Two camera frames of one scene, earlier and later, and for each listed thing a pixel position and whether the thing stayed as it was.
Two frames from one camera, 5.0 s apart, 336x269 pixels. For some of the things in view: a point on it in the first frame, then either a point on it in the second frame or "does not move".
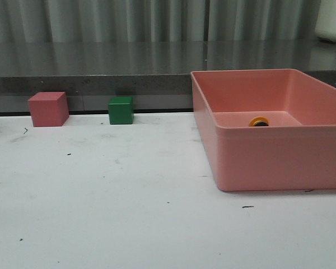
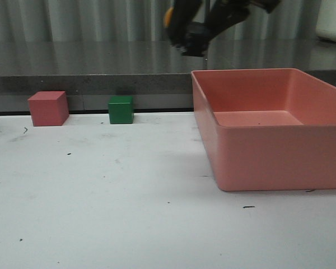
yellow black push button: (259, 121) to (191, 38)
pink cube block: (49, 109) does not move
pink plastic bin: (304, 145) does not move
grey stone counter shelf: (157, 74) does not move
